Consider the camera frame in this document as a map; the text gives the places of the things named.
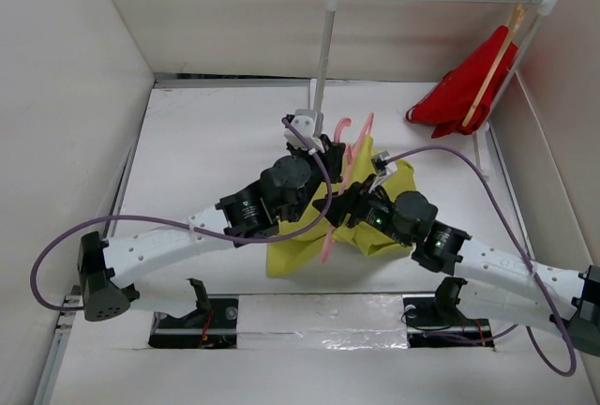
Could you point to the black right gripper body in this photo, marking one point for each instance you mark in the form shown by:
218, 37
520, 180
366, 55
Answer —
367, 205

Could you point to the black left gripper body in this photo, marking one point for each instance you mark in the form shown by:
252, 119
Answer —
326, 159

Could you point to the pink plastic hanger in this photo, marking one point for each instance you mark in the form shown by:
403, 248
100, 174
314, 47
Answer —
351, 153

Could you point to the yellow-green trousers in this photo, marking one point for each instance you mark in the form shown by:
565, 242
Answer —
285, 257

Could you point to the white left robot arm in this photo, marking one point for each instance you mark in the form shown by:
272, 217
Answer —
111, 270

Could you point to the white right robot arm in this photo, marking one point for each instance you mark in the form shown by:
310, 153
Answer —
480, 282

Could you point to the wooden hanger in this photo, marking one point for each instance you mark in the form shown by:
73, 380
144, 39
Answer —
512, 25

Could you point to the red shorts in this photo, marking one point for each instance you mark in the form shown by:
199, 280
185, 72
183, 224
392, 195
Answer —
446, 105

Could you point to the white clothes rack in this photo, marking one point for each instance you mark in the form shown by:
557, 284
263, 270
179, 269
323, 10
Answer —
543, 10

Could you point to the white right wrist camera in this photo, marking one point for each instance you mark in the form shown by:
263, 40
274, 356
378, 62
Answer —
383, 167

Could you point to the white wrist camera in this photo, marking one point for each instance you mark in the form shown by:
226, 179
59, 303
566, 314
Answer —
303, 131
383, 167

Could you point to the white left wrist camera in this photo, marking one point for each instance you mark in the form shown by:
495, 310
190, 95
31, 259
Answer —
303, 131

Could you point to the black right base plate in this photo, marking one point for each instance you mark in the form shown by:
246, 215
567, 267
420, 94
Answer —
428, 328

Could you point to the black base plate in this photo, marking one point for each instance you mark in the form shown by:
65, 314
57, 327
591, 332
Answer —
428, 328
214, 330

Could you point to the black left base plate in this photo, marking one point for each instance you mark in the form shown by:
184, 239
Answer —
214, 330

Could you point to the aluminium frame rail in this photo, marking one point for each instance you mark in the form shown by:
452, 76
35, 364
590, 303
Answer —
60, 337

